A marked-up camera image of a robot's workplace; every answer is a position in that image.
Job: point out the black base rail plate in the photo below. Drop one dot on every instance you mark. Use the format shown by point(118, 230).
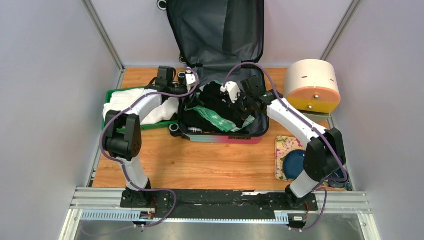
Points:
point(191, 204)

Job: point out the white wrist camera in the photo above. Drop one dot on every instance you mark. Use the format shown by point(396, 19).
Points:
point(232, 90)
point(191, 79)

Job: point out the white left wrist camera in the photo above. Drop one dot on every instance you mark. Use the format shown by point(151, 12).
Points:
point(191, 79)

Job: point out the round pastel drawer cabinet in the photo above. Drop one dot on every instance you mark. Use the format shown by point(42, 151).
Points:
point(311, 87)

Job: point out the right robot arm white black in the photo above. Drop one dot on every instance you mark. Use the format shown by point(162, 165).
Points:
point(324, 148)

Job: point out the floral pattern tray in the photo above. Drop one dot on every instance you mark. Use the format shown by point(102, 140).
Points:
point(284, 145)

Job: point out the white cloth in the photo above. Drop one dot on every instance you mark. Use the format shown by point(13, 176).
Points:
point(141, 109)

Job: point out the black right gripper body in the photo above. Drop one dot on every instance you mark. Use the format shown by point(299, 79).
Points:
point(245, 102)

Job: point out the dark blue plate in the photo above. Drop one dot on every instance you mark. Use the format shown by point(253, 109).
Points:
point(292, 165)

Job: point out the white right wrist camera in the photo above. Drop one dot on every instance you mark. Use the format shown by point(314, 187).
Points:
point(232, 90)

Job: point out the black clothing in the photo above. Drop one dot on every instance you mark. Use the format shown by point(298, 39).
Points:
point(211, 98)

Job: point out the green tie-dye garment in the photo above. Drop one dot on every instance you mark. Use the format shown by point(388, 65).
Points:
point(223, 124)

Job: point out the small round tin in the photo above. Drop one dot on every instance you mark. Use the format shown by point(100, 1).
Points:
point(195, 130)

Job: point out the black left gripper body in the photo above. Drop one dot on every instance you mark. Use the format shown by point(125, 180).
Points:
point(178, 89)

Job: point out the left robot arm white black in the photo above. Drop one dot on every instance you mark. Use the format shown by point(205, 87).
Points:
point(121, 137)

